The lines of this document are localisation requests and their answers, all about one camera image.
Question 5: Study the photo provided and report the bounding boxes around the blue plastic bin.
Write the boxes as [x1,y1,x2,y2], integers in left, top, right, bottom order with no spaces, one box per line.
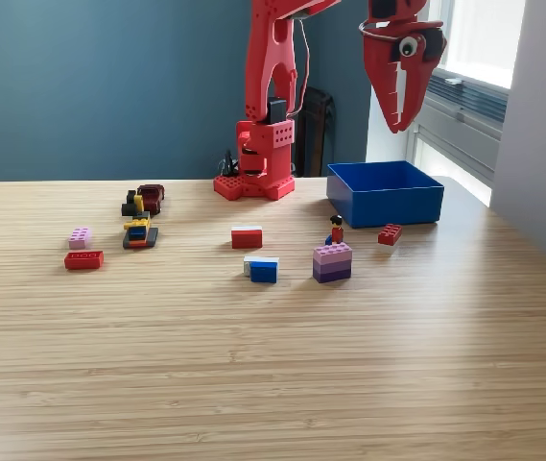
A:
[326,159,445,230]

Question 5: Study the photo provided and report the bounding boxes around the red lego brick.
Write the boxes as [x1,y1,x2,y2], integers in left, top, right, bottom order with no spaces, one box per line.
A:
[63,250,106,271]

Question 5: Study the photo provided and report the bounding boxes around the red lego toy figure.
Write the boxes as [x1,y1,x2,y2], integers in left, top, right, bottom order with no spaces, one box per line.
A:
[324,214,346,246]

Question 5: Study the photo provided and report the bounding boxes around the pink lego brick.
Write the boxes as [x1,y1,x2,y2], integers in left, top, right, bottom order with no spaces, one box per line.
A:
[68,227,94,250]

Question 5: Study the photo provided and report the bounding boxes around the grey window vent grille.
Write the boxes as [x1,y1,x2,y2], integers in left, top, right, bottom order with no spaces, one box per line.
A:
[416,66,510,125]

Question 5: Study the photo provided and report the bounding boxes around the red brick on white brick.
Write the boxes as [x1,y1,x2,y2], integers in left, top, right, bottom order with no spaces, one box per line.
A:
[377,223,404,248]

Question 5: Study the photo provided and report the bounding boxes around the pink purple brick stack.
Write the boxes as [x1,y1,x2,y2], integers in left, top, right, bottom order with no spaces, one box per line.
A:
[312,241,353,284]

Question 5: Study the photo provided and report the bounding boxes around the red and white brick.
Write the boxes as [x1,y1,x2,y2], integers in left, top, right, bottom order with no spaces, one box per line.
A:
[231,225,264,250]

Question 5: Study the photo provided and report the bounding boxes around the blue and white brick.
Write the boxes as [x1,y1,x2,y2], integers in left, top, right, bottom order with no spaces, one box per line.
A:
[243,255,280,283]

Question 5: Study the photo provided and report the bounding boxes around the dark red toy car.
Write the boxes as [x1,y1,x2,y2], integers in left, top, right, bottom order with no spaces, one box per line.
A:
[136,183,165,216]

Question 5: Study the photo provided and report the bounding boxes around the yellow black toy digger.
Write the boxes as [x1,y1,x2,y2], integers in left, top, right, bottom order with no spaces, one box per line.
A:
[120,189,160,250]

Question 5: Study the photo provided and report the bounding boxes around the white window frame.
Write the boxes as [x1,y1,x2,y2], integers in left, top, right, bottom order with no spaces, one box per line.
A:
[418,0,527,90]

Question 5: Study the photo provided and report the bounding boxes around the black cables at arm base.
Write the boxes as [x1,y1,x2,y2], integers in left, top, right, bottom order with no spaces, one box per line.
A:
[217,147,241,178]

